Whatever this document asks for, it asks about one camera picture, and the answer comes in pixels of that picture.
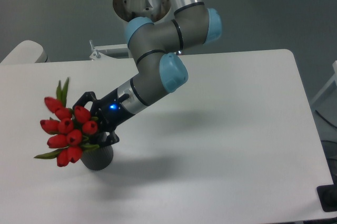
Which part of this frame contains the black device at table edge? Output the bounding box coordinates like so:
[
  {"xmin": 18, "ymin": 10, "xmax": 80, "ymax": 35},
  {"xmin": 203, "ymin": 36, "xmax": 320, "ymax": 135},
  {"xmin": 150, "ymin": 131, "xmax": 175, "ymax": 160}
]
[{"xmin": 316, "ymin": 185, "xmax": 336, "ymax": 212}]

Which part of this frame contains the black floor cable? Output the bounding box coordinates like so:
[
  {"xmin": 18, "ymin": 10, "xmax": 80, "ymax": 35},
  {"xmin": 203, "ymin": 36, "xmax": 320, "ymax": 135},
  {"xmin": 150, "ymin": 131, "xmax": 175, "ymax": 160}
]
[{"xmin": 315, "ymin": 110, "xmax": 337, "ymax": 125}]

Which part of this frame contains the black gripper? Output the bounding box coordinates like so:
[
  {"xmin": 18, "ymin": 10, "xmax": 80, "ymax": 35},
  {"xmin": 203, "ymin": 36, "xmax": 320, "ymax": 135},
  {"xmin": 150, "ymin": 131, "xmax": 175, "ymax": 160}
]
[{"xmin": 72, "ymin": 89, "xmax": 134, "ymax": 147}]

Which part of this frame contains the white rounded chair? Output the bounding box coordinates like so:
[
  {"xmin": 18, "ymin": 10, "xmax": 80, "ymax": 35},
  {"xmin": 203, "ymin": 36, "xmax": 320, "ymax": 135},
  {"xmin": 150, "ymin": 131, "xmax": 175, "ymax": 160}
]
[{"xmin": 1, "ymin": 40, "xmax": 50, "ymax": 65}]

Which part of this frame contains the dark grey ribbed vase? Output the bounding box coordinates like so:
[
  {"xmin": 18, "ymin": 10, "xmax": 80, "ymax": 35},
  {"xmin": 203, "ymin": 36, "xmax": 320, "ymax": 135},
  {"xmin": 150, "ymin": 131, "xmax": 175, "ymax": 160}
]
[{"xmin": 80, "ymin": 133, "xmax": 114, "ymax": 171}]

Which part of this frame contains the red tulip bouquet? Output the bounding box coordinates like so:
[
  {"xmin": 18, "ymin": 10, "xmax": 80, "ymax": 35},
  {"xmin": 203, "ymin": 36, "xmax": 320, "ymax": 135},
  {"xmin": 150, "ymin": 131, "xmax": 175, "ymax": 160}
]
[{"xmin": 34, "ymin": 78, "xmax": 100, "ymax": 167}]

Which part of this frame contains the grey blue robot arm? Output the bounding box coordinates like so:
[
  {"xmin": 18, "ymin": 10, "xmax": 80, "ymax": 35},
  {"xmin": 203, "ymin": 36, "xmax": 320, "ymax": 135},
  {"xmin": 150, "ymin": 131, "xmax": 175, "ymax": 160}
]
[{"xmin": 77, "ymin": 0, "xmax": 222, "ymax": 147}]

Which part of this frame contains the white metal base bracket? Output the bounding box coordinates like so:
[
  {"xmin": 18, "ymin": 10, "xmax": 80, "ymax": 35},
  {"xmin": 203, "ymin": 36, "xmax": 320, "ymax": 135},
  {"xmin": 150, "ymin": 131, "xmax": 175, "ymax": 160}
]
[{"xmin": 89, "ymin": 40, "xmax": 132, "ymax": 60}]

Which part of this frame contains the white frame at right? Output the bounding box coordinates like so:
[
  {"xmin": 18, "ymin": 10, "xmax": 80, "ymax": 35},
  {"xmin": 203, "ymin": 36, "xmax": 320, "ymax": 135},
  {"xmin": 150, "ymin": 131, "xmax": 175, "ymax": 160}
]
[{"xmin": 310, "ymin": 61, "xmax": 336, "ymax": 110}]

